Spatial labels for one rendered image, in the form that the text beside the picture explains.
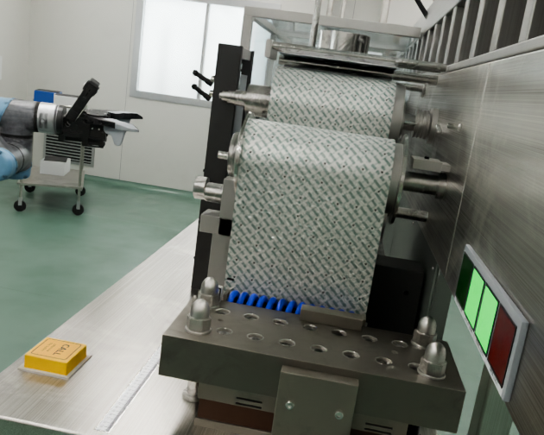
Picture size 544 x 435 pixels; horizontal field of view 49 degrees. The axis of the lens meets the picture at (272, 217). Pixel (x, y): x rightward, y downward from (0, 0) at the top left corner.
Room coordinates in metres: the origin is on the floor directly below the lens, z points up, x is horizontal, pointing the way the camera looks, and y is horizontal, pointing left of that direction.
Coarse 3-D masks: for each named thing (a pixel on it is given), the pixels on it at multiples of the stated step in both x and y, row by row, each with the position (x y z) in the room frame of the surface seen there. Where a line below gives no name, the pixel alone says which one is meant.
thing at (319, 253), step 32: (256, 192) 0.92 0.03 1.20; (256, 224) 0.92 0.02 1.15; (288, 224) 0.91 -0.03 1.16; (320, 224) 0.91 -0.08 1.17; (352, 224) 0.90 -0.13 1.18; (256, 256) 0.92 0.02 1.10; (288, 256) 0.91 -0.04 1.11; (320, 256) 0.91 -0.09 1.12; (352, 256) 0.90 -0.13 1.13; (224, 288) 0.92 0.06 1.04; (256, 288) 0.92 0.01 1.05; (288, 288) 0.91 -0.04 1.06; (320, 288) 0.91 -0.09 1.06; (352, 288) 0.90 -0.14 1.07
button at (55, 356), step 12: (36, 348) 0.85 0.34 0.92; (48, 348) 0.85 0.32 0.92; (60, 348) 0.86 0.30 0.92; (72, 348) 0.86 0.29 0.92; (84, 348) 0.87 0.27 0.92; (24, 360) 0.82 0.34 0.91; (36, 360) 0.82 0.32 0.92; (48, 360) 0.82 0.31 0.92; (60, 360) 0.82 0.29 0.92; (72, 360) 0.83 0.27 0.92; (60, 372) 0.82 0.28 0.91
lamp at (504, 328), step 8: (504, 312) 0.49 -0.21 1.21; (504, 320) 0.48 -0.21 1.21; (496, 328) 0.50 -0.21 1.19; (504, 328) 0.47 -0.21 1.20; (512, 328) 0.46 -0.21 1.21; (496, 336) 0.49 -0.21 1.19; (504, 336) 0.47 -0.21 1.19; (512, 336) 0.45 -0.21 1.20; (496, 344) 0.49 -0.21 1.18; (504, 344) 0.47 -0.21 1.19; (496, 352) 0.48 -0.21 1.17; (504, 352) 0.46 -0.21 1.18; (496, 360) 0.48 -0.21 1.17; (504, 360) 0.46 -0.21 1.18; (496, 368) 0.47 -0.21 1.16; (504, 368) 0.45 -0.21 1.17
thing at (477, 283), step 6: (474, 270) 0.62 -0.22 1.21; (474, 276) 0.61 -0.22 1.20; (474, 282) 0.60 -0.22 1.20; (480, 282) 0.58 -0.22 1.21; (474, 288) 0.60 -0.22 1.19; (480, 288) 0.58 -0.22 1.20; (468, 294) 0.62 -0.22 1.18; (474, 294) 0.59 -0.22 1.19; (480, 294) 0.57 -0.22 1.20; (468, 300) 0.61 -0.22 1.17; (474, 300) 0.59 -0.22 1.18; (468, 306) 0.61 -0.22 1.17; (474, 306) 0.58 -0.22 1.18; (468, 312) 0.60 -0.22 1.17; (474, 312) 0.58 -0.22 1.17; (474, 318) 0.57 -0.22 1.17
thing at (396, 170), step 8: (400, 144) 0.95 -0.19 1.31; (400, 152) 0.93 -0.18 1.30; (400, 160) 0.92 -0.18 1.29; (400, 168) 0.91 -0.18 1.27; (392, 176) 0.91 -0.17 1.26; (400, 176) 0.91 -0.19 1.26; (392, 184) 0.90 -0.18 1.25; (392, 192) 0.91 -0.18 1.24; (392, 200) 0.91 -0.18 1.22; (392, 208) 0.92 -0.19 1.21
